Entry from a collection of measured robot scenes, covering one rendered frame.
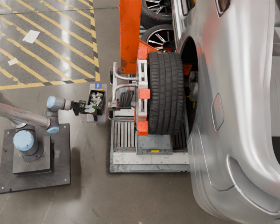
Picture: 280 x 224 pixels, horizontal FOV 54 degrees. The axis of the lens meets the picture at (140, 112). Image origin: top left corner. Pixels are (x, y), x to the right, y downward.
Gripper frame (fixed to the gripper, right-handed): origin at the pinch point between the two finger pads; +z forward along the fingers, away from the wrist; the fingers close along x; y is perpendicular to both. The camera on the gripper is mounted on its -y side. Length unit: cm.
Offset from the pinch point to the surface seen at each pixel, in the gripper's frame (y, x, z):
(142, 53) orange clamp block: 55, 24, 20
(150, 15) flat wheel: 11, 136, 68
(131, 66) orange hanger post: 11, 49, 35
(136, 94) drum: 34.2, -0.5, 22.8
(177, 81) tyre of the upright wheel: 68, -9, 36
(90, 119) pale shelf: -23.6, 5.6, 6.3
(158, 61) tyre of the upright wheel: 65, 8, 26
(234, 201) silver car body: 87, -94, 39
